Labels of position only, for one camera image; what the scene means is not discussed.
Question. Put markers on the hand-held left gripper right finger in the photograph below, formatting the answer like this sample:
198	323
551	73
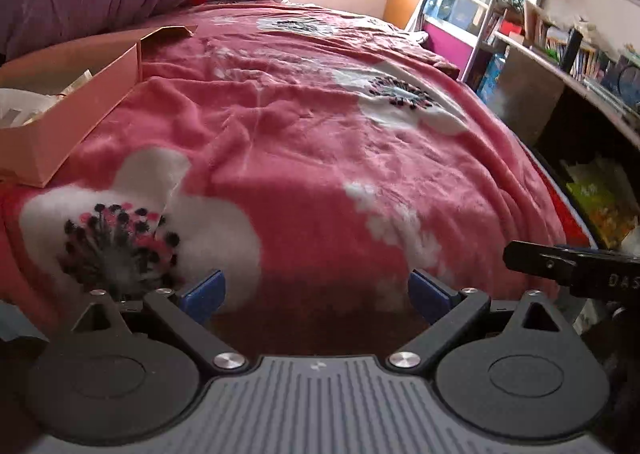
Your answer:
430	295

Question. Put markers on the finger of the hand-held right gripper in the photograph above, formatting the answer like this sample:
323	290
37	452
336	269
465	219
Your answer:
537	259

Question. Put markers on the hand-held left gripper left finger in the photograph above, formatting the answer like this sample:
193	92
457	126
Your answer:
202	293

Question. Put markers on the pink cardboard box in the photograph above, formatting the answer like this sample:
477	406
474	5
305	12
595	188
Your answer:
75	98

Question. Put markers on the beige printed shopping bag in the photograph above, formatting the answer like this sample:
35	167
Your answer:
30	106

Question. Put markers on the green books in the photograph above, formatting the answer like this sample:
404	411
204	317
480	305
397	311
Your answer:
605	204

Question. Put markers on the brown cardboard panel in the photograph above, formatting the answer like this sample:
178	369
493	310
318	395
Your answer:
527	93

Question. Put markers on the pink floral blanket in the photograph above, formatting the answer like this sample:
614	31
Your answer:
310	158

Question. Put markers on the blue package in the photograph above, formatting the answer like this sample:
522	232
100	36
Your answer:
492	76

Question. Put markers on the row of books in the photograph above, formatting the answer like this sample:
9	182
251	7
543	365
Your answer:
592	61

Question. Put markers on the black bottle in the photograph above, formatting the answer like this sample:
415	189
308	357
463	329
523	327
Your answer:
570	51

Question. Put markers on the red box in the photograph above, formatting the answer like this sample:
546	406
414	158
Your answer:
511	28

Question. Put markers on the round black frame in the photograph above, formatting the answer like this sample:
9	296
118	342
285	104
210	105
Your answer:
625	83

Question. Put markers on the wooden picture frame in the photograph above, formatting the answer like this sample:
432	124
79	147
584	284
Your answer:
534	23

